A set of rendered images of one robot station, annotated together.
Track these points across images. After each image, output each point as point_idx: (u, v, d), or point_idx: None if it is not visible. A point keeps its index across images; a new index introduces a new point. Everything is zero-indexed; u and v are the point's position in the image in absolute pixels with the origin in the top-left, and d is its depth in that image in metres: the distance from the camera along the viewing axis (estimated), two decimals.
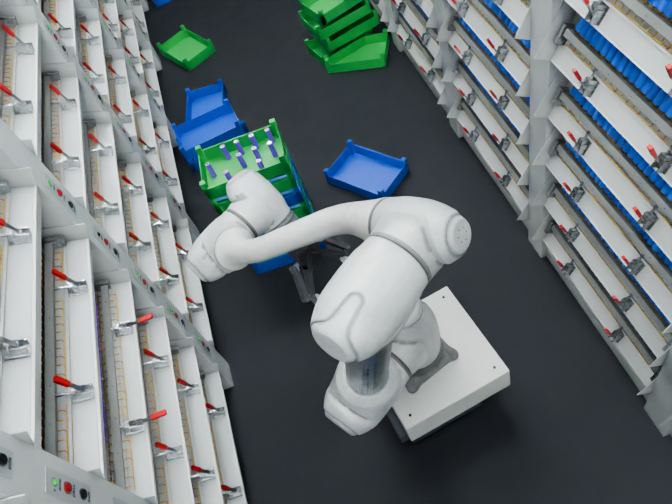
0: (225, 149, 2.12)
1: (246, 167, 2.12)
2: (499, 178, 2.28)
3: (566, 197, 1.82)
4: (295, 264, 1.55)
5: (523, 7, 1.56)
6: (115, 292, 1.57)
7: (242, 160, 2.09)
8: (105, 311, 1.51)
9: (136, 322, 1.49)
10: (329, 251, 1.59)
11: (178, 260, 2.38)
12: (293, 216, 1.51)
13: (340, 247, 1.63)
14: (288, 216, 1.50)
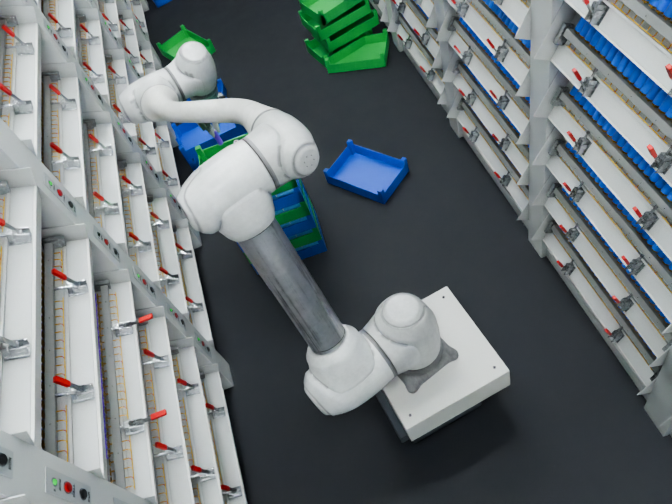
0: (216, 134, 2.06)
1: None
2: (499, 178, 2.28)
3: (566, 197, 1.82)
4: None
5: (523, 7, 1.56)
6: (115, 292, 1.57)
7: None
8: (105, 311, 1.51)
9: (136, 322, 1.49)
10: None
11: (178, 260, 2.38)
12: (216, 89, 1.79)
13: None
14: (213, 91, 1.78)
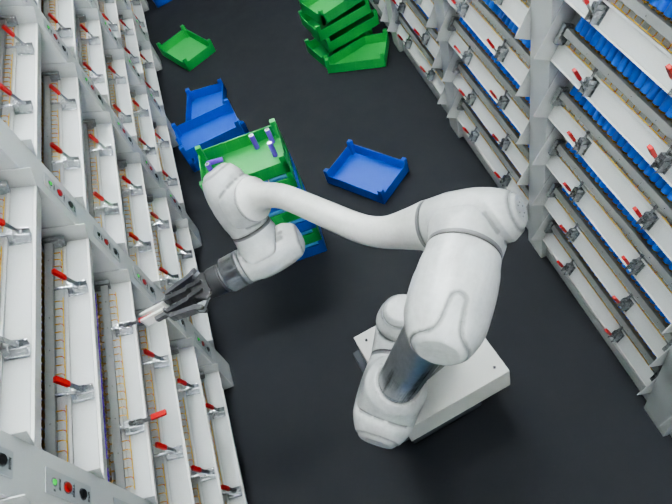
0: (209, 164, 2.16)
1: None
2: (499, 178, 2.28)
3: (566, 197, 1.82)
4: (205, 301, 1.45)
5: (523, 7, 1.56)
6: (115, 292, 1.57)
7: None
8: (105, 311, 1.51)
9: (136, 322, 1.49)
10: (188, 294, 1.50)
11: (178, 260, 2.38)
12: None
13: (171, 290, 1.50)
14: None
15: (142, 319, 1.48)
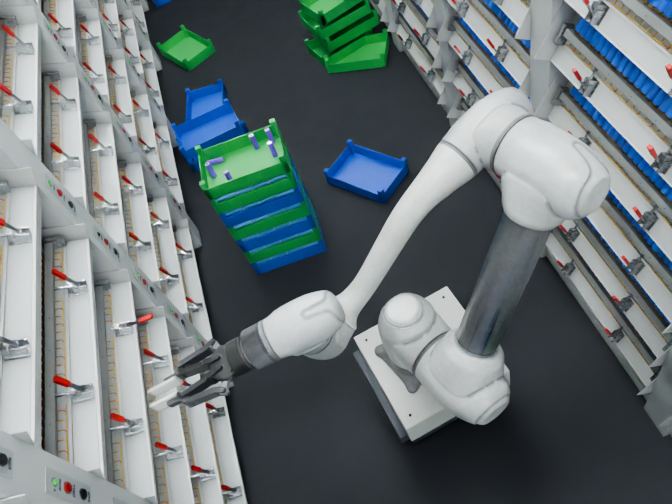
0: (209, 164, 2.16)
1: None
2: (499, 178, 2.28)
3: None
4: (226, 382, 1.23)
5: (523, 7, 1.56)
6: (110, 293, 1.57)
7: None
8: (99, 312, 1.51)
9: (136, 322, 1.49)
10: (204, 368, 1.29)
11: (178, 260, 2.38)
12: None
13: (184, 363, 1.29)
14: None
15: (152, 404, 1.26)
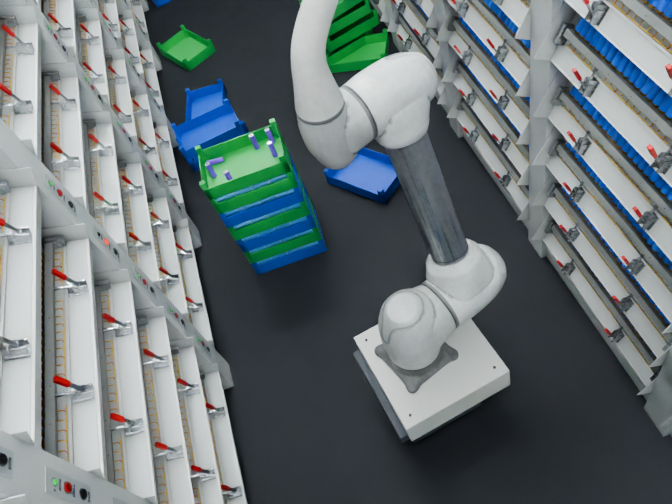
0: (209, 164, 2.16)
1: None
2: (499, 178, 2.28)
3: (566, 197, 1.82)
4: None
5: (523, 7, 1.56)
6: (107, 293, 1.57)
7: None
8: (97, 312, 1.51)
9: (115, 323, 1.47)
10: None
11: (178, 260, 2.38)
12: None
13: None
14: None
15: None
